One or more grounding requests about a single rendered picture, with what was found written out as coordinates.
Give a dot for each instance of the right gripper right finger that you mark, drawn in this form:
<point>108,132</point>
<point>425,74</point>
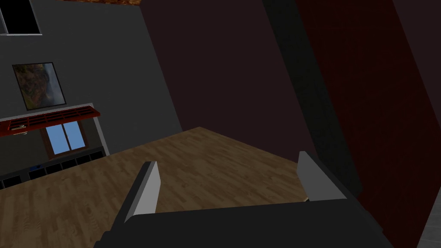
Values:
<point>318,181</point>

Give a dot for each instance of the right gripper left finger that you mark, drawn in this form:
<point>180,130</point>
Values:
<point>146,193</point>

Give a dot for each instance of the dark red door leaf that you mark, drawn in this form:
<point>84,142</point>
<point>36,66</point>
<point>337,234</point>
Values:
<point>375,103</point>

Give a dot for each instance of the low black shelf unit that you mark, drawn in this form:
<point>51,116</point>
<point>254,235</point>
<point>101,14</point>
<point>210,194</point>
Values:
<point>51,167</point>

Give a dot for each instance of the red door with panes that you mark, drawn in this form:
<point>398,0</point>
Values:
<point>48,121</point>

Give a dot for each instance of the framed landscape picture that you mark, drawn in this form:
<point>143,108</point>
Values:
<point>39,85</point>

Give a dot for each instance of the blue window with brown frame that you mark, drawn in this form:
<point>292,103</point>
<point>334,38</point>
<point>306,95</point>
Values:
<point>64,137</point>

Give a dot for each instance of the dark window with pale frame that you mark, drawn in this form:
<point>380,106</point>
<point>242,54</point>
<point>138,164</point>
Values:
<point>19,16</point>

